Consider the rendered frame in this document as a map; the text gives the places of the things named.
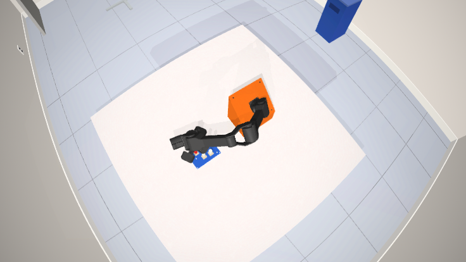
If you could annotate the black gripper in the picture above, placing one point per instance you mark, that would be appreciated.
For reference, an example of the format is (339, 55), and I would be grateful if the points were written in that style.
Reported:
(187, 156)

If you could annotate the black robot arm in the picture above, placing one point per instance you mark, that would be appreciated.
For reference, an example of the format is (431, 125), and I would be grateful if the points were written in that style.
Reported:
(193, 140)

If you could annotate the blue circuit board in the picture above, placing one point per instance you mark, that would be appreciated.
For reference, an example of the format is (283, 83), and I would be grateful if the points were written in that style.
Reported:
(201, 159)

